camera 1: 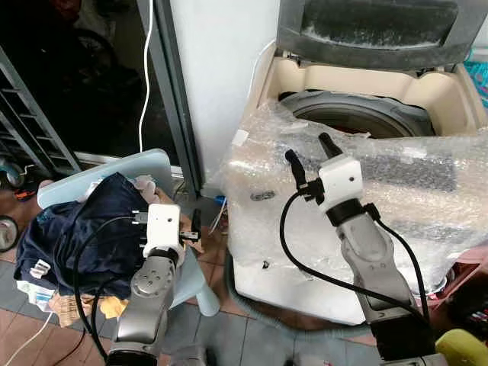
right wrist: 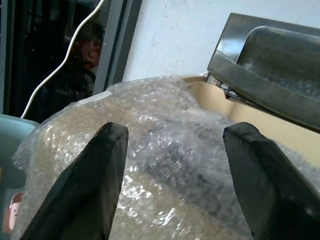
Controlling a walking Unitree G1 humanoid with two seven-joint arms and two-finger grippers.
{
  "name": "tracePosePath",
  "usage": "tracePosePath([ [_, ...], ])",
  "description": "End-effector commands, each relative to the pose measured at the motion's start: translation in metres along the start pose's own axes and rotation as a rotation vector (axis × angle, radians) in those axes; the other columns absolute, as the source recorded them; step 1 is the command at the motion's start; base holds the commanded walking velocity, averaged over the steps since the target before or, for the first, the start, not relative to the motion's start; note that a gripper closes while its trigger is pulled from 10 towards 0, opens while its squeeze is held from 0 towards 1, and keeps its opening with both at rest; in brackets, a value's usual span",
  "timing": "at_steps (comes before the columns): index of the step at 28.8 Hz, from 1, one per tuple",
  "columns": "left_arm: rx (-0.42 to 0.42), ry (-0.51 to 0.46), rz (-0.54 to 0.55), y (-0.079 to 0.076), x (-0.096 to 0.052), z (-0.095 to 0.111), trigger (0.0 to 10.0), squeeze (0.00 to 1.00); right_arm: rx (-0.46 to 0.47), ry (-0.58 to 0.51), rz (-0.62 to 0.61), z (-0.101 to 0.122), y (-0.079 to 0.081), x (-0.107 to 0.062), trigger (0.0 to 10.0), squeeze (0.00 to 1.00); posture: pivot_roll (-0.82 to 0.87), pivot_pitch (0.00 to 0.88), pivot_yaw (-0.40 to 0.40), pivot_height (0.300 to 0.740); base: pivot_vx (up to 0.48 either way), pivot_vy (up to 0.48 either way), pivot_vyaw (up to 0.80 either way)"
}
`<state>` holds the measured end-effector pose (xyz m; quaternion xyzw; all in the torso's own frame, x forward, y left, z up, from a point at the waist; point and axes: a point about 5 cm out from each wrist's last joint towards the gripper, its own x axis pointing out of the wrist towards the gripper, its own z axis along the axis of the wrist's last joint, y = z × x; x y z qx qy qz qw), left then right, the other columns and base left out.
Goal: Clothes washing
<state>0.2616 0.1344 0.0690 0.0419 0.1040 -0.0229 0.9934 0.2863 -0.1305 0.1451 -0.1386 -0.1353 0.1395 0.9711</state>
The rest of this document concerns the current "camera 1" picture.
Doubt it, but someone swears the navy blue garment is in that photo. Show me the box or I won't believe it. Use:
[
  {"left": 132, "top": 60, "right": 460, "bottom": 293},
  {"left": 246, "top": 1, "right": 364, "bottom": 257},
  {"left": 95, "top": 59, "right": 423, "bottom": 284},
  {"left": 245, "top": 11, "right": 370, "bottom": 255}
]
[{"left": 14, "top": 173, "right": 165, "bottom": 298}]

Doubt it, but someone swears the grey washing machine lid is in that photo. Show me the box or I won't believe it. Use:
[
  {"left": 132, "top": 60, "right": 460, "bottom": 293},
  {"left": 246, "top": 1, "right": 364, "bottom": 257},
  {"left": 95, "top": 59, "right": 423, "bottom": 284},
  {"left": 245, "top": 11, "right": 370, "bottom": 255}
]
[{"left": 276, "top": 0, "right": 481, "bottom": 74}]

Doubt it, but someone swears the beige top-load washing machine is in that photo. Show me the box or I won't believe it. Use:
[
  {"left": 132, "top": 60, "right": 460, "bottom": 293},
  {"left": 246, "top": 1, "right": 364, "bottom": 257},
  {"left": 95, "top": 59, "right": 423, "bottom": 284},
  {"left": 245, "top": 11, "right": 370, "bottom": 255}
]
[{"left": 229, "top": 0, "right": 488, "bottom": 326}]

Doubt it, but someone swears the light blue plastic chair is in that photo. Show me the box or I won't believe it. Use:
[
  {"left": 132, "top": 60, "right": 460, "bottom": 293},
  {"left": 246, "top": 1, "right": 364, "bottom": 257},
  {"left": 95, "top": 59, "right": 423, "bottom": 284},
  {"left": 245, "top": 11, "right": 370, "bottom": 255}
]
[{"left": 37, "top": 149, "right": 222, "bottom": 317}]

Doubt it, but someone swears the yellow garment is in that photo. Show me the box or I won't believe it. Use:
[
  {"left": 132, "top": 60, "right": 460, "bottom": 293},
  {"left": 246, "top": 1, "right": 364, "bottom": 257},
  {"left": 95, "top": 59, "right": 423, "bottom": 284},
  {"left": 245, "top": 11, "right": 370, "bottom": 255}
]
[{"left": 99, "top": 296, "right": 132, "bottom": 319}]

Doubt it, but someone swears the clear bubble wrap sheet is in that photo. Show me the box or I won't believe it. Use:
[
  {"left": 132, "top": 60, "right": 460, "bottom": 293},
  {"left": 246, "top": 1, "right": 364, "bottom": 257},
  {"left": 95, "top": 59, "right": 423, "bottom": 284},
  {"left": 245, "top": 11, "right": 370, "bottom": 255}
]
[{"left": 223, "top": 99, "right": 488, "bottom": 292}]

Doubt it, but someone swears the grey robot left leg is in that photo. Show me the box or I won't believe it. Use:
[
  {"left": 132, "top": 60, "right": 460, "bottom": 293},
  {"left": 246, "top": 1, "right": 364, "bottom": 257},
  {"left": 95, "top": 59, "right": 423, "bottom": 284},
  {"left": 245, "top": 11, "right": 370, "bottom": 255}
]
[{"left": 164, "top": 345, "right": 219, "bottom": 366}]

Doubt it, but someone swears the turquoise plastic hanger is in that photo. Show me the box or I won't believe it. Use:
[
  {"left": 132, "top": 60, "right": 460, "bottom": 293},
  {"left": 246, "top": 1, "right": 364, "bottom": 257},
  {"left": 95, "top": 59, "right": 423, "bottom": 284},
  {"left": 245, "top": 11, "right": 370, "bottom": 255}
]
[{"left": 461, "top": 50, "right": 488, "bottom": 108}]

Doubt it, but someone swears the white turquoise patterned cloth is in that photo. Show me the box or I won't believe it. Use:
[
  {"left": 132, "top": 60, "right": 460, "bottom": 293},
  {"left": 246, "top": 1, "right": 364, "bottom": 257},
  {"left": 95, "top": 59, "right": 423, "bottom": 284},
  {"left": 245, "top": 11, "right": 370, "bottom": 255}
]
[{"left": 15, "top": 278, "right": 59, "bottom": 307}]

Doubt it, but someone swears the pink plastic stool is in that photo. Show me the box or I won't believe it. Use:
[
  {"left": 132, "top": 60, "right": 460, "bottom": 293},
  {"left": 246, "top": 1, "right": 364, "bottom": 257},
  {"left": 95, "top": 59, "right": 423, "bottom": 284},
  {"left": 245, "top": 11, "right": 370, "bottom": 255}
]
[{"left": 442, "top": 242, "right": 488, "bottom": 306}]

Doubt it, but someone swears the dark metal rack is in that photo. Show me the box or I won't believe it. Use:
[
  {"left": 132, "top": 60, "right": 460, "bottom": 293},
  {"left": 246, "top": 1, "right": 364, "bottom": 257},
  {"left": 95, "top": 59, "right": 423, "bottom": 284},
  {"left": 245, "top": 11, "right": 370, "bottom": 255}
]
[{"left": 0, "top": 46, "right": 82, "bottom": 176}]

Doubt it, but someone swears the black and red tool case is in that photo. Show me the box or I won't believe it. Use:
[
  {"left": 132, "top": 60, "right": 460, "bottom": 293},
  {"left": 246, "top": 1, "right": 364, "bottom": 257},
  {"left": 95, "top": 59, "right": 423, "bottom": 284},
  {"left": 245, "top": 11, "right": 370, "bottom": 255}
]
[{"left": 446, "top": 284, "right": 488, "bottom": 336}]

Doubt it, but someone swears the yellow-green plastic dustpan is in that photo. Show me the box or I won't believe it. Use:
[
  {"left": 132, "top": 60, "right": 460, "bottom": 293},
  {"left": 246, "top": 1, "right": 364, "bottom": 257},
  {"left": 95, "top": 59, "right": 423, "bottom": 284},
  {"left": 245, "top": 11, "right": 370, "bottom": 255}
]
[{"left": 436, "top": 329, "right": 488, "bottom": 366}]

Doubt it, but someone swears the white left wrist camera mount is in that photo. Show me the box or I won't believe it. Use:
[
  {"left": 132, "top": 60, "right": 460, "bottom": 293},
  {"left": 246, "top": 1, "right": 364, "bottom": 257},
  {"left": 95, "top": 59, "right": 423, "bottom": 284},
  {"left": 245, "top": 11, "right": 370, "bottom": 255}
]
[{"left": 143, "top": 204, "right": 182, "bottom": 258}]

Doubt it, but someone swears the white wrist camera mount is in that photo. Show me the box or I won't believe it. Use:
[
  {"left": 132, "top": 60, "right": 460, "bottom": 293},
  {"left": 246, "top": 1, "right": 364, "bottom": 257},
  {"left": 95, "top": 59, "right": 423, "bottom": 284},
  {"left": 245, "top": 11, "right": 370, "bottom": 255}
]
[
  {"left": 143, "top": 204, "right": 182, "bottom": 258},
  {"left": 316, "top": 155, "right": 361, "bottom": 211}
]

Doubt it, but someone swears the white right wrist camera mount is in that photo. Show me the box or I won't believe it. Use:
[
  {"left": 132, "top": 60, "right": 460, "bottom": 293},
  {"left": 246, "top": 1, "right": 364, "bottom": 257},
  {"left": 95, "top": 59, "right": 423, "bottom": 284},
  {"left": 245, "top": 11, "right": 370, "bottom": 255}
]
[{"left": 316, "top": 155, "right": 361, "bottom": 211}]

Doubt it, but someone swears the dark grey door frame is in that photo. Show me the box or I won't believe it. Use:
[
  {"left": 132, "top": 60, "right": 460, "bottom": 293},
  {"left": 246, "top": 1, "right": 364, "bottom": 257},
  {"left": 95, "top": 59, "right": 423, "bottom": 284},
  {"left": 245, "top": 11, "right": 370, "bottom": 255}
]
[{"left": 139, "top": 0, "right": 204, "bottom": 193}]

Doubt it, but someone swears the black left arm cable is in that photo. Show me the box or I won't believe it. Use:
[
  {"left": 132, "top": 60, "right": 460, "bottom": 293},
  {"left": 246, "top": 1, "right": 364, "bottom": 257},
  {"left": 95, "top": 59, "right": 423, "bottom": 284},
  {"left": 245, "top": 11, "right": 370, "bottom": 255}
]
[{"left": 72, "top": 216, "right": 146, "bottom": 364}]

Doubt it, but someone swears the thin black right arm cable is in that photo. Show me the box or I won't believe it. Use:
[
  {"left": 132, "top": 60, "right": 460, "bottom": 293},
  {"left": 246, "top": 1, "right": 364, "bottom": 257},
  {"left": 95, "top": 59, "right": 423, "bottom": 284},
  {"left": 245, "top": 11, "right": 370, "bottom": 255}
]
[{"left": 374, "top": 217, "right": 429, "bottom": 315}]

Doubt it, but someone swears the thin white hanging cable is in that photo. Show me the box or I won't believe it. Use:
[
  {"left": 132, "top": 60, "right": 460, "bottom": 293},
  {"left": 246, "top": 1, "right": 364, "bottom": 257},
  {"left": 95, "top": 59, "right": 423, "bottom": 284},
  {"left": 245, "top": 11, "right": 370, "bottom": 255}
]
[{"left": 137, "top": 0, "right": 156, "bottom": 153}]

